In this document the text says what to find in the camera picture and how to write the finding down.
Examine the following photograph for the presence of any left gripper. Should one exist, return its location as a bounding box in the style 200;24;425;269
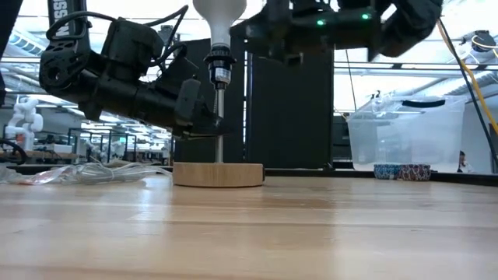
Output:
79;58;230;138

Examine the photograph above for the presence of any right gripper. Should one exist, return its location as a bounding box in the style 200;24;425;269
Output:
231;0;384;65

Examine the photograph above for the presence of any white flood lightbulb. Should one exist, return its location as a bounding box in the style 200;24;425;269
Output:
192;0;248;50

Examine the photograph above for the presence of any wooden base table lamp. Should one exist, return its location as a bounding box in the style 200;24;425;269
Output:
172;44;266;189

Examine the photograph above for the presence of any black partition panel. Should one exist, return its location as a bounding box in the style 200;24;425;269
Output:
245;48;335;170
173;37;248;164

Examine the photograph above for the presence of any red white warning tag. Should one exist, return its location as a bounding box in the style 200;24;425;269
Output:
15;170;75;186

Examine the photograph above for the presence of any clear plastic storage bin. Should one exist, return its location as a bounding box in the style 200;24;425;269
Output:
345;95;467;173

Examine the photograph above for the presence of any white robot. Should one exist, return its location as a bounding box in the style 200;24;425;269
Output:
4;96;44;152

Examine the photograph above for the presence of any blue patterned roll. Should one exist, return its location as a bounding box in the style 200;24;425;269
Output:
373;163;404;180

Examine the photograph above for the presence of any black curved tube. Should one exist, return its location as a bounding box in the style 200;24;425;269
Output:
0;138;29;166

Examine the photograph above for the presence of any person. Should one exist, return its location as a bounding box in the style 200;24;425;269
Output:
458;150;475;173

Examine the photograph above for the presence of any thin black hanging cable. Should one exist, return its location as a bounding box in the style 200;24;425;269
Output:
344;48;357;114

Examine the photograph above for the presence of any black aluminium table frame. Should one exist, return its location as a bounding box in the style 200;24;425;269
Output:
0;163;498;187

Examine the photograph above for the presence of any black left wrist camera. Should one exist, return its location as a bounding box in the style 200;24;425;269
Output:
101;17;165;75

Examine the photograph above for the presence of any clear lamp power cord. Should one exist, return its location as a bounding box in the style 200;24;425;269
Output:
0;160;174;186

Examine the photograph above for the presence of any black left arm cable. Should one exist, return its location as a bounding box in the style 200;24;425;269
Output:
45;4;191;69

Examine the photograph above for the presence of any ceiling cable reel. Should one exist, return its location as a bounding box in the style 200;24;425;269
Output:
462;30;498;54

